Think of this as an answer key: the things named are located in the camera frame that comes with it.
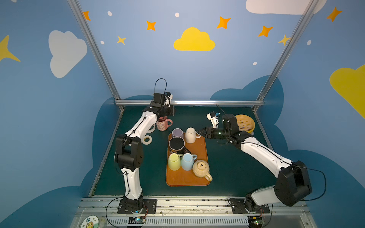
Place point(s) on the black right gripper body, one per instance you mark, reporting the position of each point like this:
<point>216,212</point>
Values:
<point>211,132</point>

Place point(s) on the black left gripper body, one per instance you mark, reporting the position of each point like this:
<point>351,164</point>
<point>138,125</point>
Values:
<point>167,111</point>

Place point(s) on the white ceramic mug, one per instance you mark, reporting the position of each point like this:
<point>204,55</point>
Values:
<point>191,135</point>

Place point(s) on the pink ghost pattern mug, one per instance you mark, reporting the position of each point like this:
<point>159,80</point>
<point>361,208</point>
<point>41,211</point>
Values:
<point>163,123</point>

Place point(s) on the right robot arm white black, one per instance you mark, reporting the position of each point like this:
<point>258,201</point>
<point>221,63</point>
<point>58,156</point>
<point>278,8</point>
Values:
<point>293,183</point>

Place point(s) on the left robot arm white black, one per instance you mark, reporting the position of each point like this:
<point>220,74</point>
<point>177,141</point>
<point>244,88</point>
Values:
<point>129,153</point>

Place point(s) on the purple ceramic mug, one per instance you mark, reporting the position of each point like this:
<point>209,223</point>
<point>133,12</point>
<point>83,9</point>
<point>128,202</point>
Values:
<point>177,132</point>

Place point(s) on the black patterned mug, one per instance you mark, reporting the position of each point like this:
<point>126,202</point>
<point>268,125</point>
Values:
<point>177,145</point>

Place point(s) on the light blue ceramic mug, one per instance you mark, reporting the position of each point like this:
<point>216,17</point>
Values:
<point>187,161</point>

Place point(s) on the yellow-green ceramic mug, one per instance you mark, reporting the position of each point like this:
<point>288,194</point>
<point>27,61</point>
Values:
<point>174,161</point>

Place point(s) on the large patterned tape roll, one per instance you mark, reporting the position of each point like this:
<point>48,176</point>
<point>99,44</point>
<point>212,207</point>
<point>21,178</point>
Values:
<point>152,129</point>

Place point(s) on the yellow bamboo steamer basket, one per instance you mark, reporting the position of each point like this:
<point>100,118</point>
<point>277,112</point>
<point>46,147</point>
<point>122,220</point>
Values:
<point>245,123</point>

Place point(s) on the small white tape roll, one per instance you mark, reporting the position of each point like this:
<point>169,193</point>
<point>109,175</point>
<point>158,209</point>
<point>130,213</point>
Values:
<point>147,140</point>

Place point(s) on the beige ceramic teapot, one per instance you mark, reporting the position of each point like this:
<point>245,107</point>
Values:
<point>201,169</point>

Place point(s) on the orange rectangular tray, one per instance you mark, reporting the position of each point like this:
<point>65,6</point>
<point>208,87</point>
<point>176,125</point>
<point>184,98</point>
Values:
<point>187,178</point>

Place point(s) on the right controller circuit board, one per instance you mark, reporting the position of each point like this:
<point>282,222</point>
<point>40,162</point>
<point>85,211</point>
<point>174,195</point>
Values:
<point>255,222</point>

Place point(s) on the controller circuit board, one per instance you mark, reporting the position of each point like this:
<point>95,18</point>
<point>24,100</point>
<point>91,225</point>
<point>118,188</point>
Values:
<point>136,221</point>
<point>255,222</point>

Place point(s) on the left controller circuit board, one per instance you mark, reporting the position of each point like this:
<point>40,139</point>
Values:
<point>136,221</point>

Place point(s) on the round green white sticker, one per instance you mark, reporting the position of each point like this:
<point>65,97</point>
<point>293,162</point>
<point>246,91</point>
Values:
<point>90,222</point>

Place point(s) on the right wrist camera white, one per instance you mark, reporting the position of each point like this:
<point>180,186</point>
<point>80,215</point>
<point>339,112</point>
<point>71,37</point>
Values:
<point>214,118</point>

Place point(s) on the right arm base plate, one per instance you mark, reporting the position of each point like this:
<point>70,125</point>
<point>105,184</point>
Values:
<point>243,206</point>

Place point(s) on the aluminium front rail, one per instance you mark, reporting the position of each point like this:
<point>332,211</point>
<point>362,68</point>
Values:
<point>191,212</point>

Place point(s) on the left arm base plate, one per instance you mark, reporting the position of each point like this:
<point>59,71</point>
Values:
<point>137,206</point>

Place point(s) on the aluminium frame left post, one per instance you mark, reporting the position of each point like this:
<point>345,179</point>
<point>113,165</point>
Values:
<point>80,17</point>

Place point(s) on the aluminium frame post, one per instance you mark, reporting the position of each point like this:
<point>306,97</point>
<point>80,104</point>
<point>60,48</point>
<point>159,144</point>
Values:
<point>298,31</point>
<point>80,17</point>

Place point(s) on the aluminium frame right post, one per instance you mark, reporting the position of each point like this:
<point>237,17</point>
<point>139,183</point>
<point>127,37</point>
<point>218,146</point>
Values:
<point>298,31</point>

